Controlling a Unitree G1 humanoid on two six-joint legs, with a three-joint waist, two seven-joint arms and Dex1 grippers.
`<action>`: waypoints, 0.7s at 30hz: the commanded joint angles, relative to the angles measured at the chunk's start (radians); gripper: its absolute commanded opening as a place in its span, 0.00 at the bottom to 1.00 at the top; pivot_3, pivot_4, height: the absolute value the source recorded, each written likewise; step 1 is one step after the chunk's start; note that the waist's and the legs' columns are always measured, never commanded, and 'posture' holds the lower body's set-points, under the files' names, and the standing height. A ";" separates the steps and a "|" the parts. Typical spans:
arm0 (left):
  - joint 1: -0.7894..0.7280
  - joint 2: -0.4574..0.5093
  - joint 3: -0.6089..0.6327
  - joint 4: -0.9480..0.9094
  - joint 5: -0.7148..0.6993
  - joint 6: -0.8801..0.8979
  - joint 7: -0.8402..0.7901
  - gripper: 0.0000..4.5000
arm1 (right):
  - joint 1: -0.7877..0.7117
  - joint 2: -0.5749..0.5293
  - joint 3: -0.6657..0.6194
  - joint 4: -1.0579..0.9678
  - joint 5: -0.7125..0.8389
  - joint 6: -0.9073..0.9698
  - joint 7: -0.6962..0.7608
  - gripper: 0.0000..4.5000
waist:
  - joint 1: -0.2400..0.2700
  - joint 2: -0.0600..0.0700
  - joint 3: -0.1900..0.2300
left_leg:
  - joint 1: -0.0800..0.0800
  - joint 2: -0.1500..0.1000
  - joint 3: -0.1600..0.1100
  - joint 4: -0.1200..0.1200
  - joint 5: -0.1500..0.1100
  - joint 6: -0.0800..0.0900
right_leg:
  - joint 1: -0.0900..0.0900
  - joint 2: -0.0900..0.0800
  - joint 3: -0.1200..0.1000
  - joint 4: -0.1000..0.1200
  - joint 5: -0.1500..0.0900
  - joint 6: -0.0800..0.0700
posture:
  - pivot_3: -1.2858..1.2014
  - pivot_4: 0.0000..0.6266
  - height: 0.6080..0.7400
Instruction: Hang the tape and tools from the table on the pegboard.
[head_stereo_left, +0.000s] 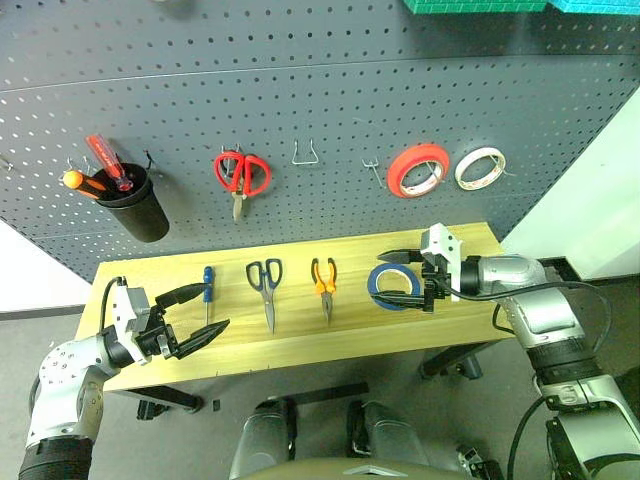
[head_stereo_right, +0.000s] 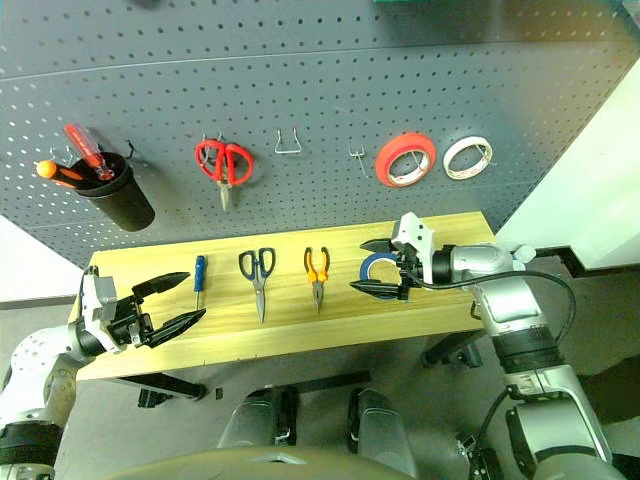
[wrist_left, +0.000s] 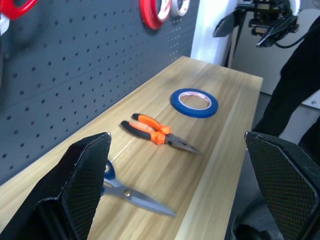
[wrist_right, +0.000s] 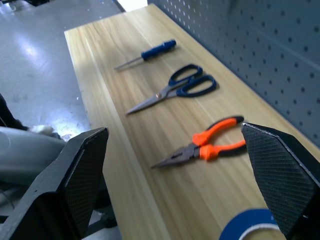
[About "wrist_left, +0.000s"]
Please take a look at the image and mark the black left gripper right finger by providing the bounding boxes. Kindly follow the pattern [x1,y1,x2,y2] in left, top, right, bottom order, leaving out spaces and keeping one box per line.
[244,130,320,240]

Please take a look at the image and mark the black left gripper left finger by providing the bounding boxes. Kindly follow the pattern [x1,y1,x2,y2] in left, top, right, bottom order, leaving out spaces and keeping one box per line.
[0,131,112,240]

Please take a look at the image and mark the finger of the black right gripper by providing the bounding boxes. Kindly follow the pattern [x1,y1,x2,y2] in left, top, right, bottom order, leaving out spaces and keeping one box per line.
[212,11,236,39]
[256,15,300,48]

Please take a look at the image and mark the blue handled scissors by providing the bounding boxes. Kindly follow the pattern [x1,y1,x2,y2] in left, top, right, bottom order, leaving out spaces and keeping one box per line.
[101,159,177,218]

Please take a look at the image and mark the blue tape roll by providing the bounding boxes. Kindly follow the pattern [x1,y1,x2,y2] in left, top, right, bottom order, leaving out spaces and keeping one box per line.
[170,87,219,119]

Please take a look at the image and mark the orange black needle-nose pliers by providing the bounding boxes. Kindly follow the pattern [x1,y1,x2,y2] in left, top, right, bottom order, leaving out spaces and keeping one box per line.
[119,112,204,156]

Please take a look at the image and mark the dark grey pegboard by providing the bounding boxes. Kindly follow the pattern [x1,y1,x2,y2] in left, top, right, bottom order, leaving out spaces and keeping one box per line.
[0,0,200,187]

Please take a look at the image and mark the white tape roll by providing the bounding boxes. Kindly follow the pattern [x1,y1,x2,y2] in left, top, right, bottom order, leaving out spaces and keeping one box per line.
[170,0,195,18]

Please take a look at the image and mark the person in black clothes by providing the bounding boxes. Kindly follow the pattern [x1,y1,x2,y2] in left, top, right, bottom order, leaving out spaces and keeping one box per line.
[251,17,320,163]

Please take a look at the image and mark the red tape roll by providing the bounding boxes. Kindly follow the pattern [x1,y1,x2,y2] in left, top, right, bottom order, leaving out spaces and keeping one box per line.
[139,0,172,30]

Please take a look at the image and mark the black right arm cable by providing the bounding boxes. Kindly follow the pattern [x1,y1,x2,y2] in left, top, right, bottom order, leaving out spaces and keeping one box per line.
[274,29,311,50]

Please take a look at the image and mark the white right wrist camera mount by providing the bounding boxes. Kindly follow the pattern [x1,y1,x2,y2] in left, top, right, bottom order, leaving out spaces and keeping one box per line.
[287,0,301,17]

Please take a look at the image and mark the red handled scissors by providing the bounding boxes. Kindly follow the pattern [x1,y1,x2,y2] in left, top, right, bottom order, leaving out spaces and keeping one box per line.
[0,0,38,21]

